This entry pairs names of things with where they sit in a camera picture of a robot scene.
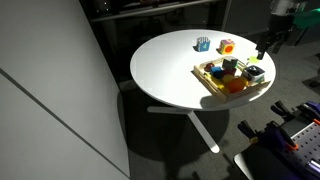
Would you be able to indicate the perforated metal breadboard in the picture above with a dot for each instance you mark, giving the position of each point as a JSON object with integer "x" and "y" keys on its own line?
{"x": 306, "y": 140}

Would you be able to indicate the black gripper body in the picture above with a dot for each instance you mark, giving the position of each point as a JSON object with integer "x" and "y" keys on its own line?
{"x": 276, "y": 25}

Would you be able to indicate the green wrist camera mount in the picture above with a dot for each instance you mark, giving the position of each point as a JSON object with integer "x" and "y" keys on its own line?
{"x": 306, "y": 18}

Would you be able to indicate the black letter A cube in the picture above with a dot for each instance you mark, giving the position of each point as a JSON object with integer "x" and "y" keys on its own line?
{"x": 254, "y": 73}

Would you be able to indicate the yellow toy banana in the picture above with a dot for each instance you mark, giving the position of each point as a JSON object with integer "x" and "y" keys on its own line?
{"x": 216, "y": 85}

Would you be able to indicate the blue white number cube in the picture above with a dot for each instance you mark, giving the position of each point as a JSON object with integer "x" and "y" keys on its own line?
{"x": 203, "y": 44}

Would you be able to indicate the black platform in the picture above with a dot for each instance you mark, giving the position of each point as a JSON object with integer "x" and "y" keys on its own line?
{"x": 256, "y": 163}

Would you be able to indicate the metal shelf rail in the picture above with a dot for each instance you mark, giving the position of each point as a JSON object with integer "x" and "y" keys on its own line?
{"x": 150, "y": 10}

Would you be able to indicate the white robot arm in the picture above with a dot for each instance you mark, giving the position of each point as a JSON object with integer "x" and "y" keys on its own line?
{"x": 283, "y": 6}

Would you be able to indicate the white table leg base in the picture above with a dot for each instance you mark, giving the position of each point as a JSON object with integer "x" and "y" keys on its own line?
{"x": 193, "y": 116}

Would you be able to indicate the orange round toy fruit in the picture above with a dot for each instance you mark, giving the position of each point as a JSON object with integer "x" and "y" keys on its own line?
{"x": 243, "y": 81}

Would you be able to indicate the lime green block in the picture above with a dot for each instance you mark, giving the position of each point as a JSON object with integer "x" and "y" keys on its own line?
{"x": 253, "y": 60}

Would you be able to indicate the orange cube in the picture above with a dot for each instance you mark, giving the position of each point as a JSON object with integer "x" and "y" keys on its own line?
{"x": 235, "y": 86}

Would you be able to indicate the dark red toy fruit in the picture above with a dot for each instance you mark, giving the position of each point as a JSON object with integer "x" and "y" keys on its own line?
{"x": 209, "y": 66}

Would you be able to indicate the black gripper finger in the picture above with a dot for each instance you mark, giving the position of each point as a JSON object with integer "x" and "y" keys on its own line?
{"x": 261, "y": 50}
{"x": 277, "y": 45}

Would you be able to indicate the purple black clamp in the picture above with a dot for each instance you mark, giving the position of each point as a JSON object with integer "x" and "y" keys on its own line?
{"x": 311, "y": 110}

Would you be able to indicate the multicolour shape cube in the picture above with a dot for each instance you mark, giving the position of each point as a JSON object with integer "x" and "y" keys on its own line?
{"x": 227, "y": 46}

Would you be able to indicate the wooden crate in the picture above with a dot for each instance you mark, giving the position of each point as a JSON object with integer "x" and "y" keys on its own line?
{"x": 220, "y": 91}

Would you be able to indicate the magenta block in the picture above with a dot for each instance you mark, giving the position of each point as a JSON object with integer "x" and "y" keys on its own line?
{"x": 230, "y": 71}

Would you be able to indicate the blue block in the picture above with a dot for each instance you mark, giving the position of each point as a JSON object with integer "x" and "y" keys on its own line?
{"x": 216, "y": 71}

